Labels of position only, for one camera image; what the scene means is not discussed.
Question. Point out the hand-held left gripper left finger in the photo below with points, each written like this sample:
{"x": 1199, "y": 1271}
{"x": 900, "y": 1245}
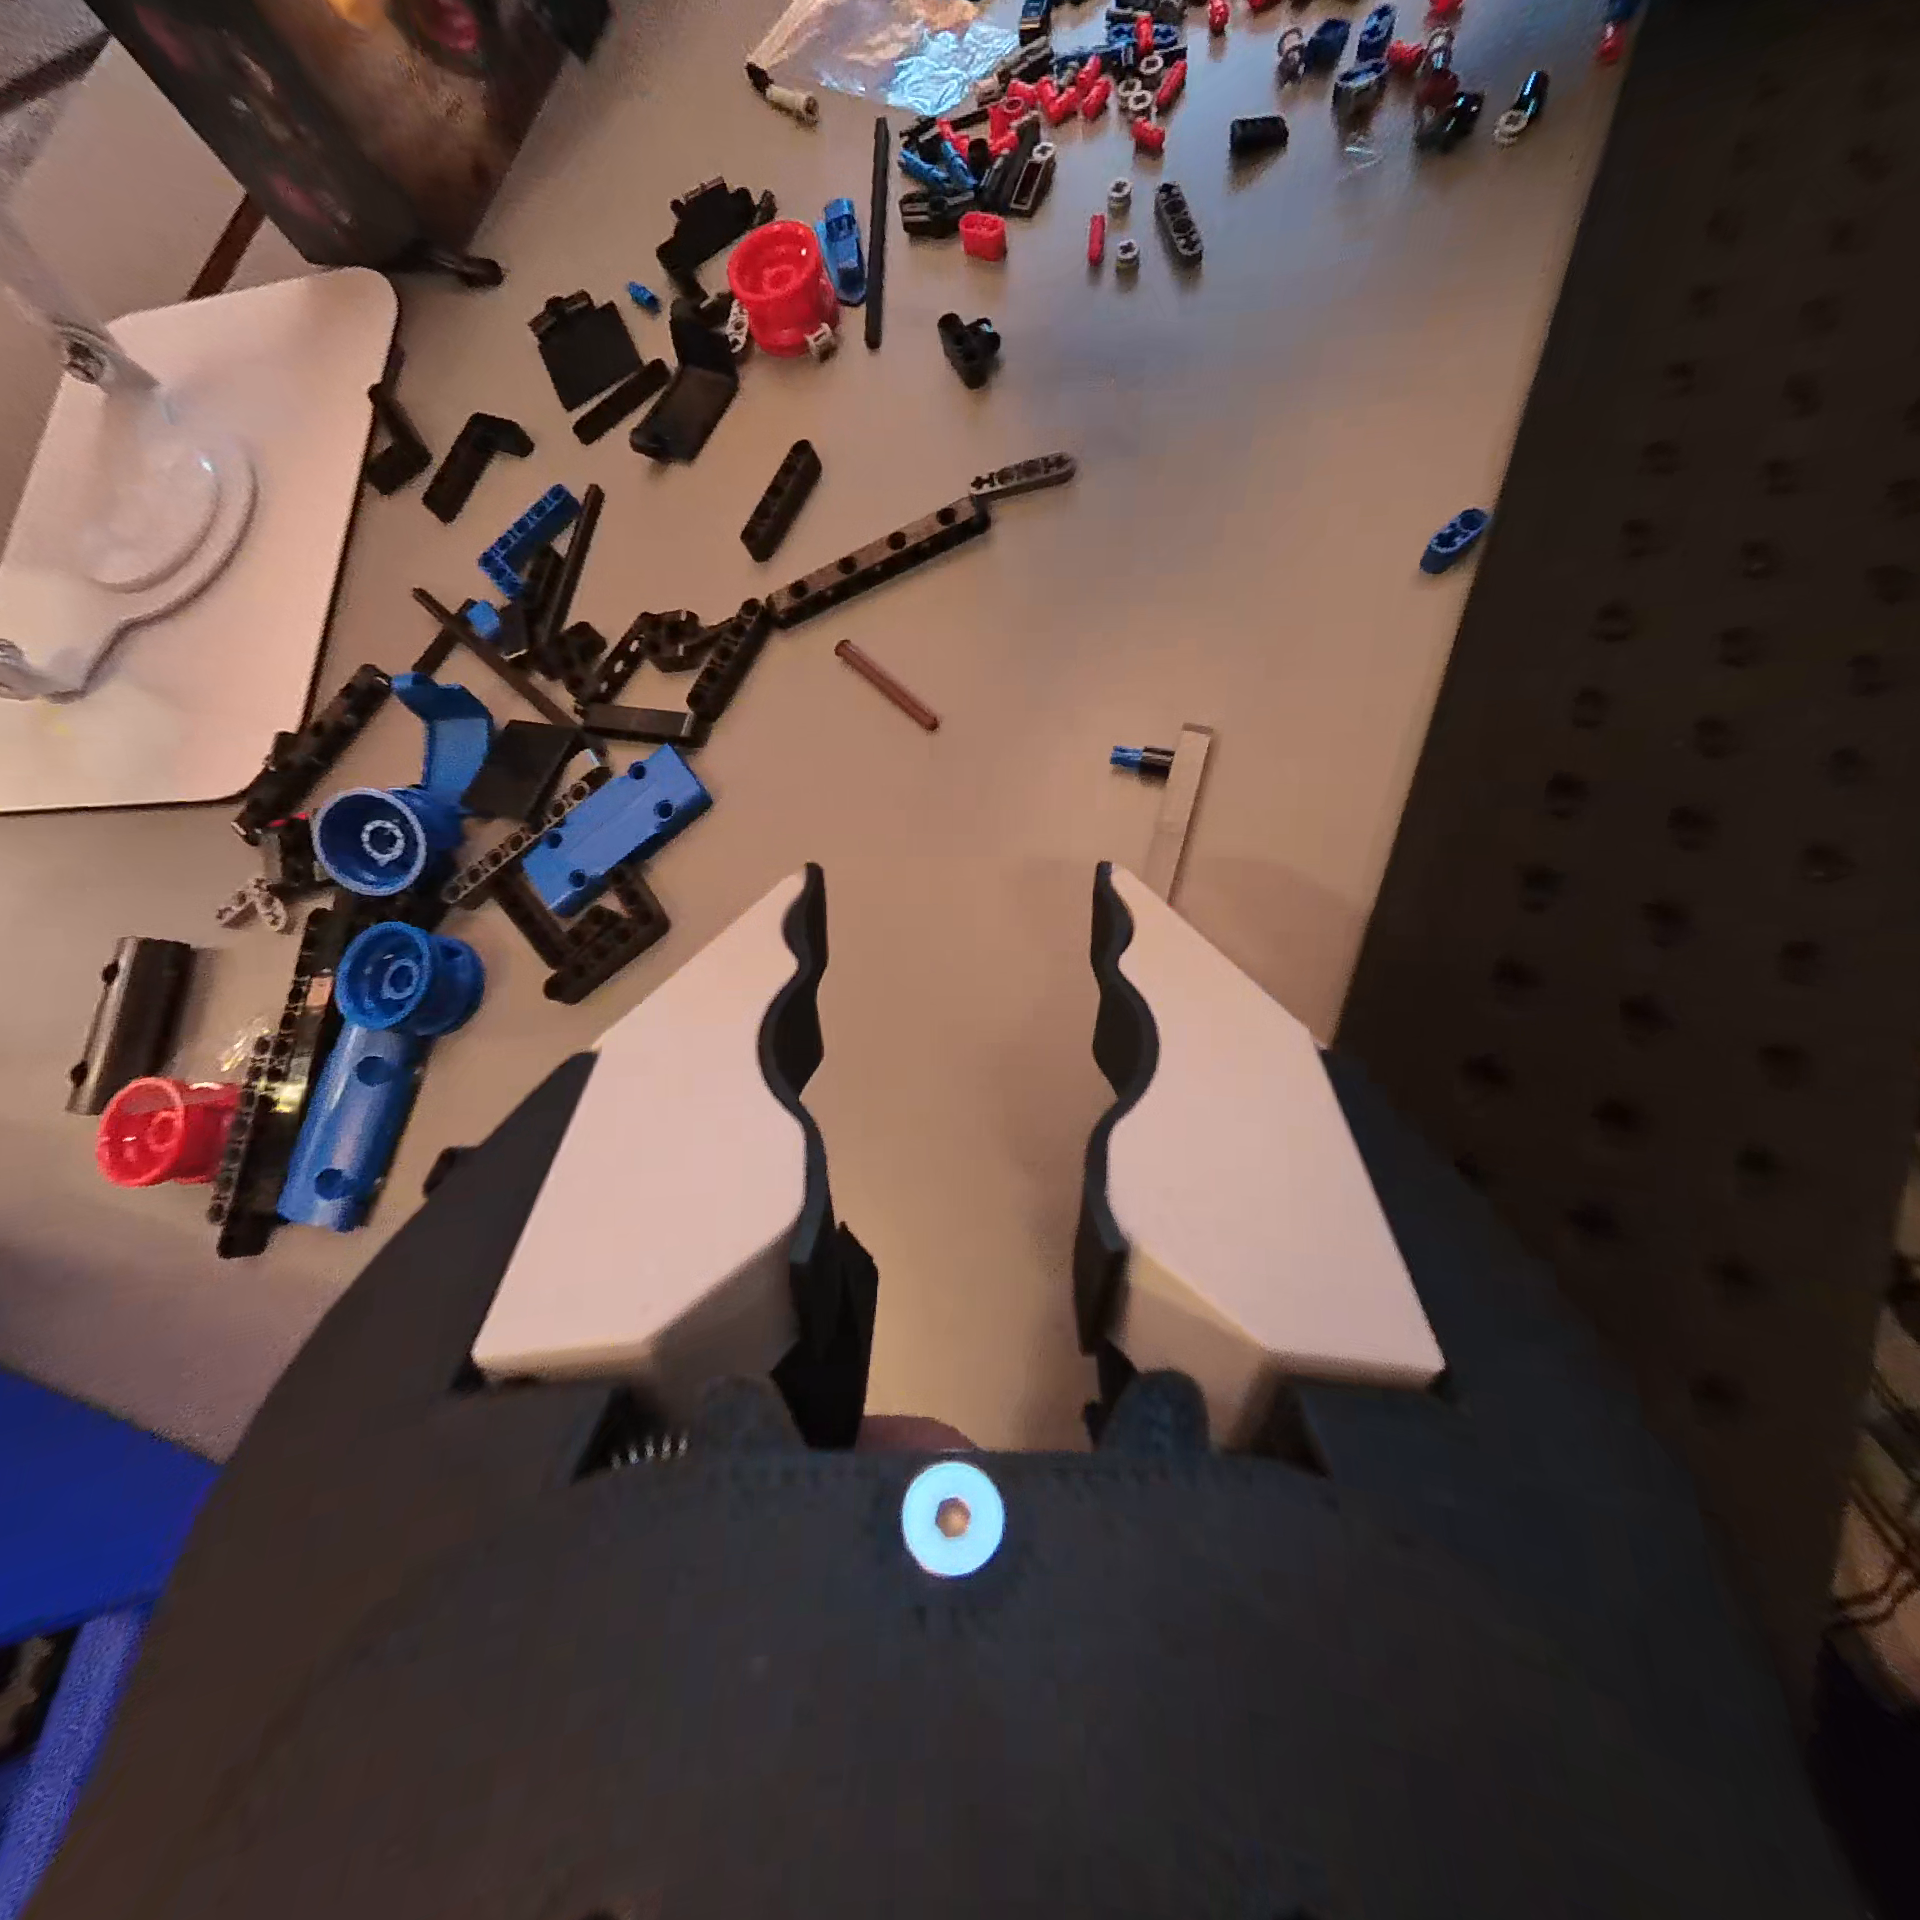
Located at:
{"x": 661, "y": 1184}

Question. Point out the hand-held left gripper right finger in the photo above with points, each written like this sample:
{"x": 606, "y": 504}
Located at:
{"x": 1277, "y": 1200}

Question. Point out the grey desk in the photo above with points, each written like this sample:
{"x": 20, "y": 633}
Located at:
{"x": 1201, "y": 524}

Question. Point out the blue long toy panel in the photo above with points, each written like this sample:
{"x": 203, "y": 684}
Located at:
{"x": 353, "y": 1124}

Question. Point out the blue toy wheel hub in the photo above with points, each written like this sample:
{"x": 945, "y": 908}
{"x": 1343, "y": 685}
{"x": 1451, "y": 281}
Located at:
{"x": 375, "y": 839}
{"x": 405, "y": 973}

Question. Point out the blue flat toy panel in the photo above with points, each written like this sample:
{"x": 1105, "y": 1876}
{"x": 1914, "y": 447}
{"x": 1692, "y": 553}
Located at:
{"x": 615, "y": 832}

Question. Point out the grey flat toy beam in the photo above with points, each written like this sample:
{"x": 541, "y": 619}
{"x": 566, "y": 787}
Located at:
{"x": 1178, "y": 809}

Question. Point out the blue curved toy panel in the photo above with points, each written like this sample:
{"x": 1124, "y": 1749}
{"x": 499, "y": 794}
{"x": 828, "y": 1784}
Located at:
{"x": 452, "y": 735}

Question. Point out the red toy wheel hub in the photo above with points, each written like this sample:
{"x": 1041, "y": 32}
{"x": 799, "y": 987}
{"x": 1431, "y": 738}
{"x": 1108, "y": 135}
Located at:
{"x": 150, "y": 1132}
{"x": 780, "y": 284}

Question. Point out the brown toy axle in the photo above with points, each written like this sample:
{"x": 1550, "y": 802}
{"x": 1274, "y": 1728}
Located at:
{"x": 886, "y": 685}

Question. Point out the black curved toy panel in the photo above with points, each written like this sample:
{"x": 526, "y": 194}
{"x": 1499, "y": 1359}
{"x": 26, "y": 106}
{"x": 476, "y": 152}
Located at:
{"x": 135, "y": 1020}

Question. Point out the heap of black blue beams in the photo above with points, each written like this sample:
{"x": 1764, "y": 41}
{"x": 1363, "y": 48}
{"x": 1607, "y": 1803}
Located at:
{"x": 317, "y": 748}

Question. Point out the blue storage bin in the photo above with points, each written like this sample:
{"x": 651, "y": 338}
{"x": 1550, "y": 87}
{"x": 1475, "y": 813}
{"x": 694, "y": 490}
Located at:
{"x": 77, "y": 1500}

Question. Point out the white book stand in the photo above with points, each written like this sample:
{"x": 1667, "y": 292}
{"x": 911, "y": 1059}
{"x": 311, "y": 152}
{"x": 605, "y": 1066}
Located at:
{"x": 226, "y": 661}

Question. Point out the blue toy connector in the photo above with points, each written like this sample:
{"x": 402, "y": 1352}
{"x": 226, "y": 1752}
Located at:
{"x": 1455, "y": 539}

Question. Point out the black angled toy beam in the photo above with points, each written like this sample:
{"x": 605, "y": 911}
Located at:
{"x": 458, "y": 480}
{"x": 399, "y": 458}

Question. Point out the thin dark grey liftarm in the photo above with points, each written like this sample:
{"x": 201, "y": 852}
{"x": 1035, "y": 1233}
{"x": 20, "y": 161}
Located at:
{"x": 1027, "y": 474}

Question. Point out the black toy connector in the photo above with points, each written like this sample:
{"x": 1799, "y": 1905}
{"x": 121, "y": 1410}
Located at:
{"x": 969, "y": 346}

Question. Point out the long black toy axle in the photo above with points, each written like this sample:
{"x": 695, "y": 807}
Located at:
{"x": 878, "y": 224}

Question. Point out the pile of small toy pieces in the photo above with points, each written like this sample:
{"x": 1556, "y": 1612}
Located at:
{"x": 1037, "y": 135}

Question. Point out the black building toy box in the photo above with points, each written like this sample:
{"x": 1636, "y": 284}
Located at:
{"x": 346, "y": 120}

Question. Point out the clear plastic bag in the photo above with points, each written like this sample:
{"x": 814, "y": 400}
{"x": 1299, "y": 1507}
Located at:
{"x": 902, "y": 59}

